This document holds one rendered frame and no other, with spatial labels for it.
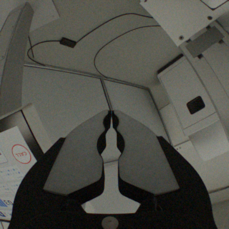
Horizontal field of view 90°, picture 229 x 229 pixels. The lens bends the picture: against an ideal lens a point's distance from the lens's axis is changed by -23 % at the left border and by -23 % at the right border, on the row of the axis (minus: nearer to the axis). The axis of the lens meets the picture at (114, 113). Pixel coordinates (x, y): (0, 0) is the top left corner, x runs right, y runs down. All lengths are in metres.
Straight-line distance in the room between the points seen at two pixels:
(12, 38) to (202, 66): 0.69
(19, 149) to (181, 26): 0.33
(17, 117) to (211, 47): 0.30
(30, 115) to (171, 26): 0.27
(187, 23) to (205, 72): 0.09
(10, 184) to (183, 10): 0.47
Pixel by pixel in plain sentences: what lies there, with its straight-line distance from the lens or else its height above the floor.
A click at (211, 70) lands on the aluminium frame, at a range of 0.21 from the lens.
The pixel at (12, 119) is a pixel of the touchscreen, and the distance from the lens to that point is 0.25.
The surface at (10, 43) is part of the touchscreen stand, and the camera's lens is 0.68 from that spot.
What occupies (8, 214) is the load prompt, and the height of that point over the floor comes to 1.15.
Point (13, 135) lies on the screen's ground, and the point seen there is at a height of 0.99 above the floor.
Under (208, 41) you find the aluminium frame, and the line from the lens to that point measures 0.22.
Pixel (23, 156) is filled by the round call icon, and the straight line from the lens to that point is 0.27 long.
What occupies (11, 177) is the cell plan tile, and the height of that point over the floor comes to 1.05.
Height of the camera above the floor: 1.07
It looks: 21 degrees down
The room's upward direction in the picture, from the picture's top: 162 degrees clockwise
